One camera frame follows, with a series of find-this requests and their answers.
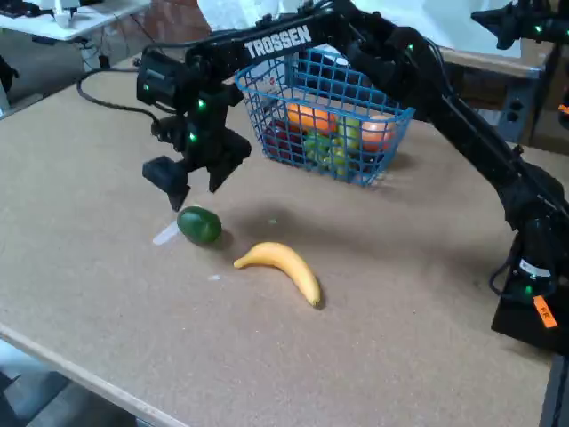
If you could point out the round green toy fruit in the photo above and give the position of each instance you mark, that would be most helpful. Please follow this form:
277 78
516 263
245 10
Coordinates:
199 225

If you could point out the dark red toy fruit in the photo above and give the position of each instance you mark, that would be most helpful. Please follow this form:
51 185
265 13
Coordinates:
282 140

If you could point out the orange toy fruit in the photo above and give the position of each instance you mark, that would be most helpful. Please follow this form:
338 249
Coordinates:
311 116

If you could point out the orange-red round toy fruit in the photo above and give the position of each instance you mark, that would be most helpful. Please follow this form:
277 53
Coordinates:
378 133

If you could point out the long white tape strip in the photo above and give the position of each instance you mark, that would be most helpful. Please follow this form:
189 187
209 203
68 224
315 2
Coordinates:
163 236

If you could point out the green toy grapes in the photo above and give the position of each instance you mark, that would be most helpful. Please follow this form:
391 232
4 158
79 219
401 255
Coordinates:
326 153

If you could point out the light green toy pear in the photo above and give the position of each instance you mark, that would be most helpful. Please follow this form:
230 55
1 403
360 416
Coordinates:
350 131

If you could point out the yellow toy banana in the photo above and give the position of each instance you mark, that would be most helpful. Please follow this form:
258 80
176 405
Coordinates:
289 266

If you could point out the white desk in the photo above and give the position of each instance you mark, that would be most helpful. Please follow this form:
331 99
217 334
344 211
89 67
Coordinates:
98 20

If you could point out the wooden workbench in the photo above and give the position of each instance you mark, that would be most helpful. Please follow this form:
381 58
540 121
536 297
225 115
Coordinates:
484 84

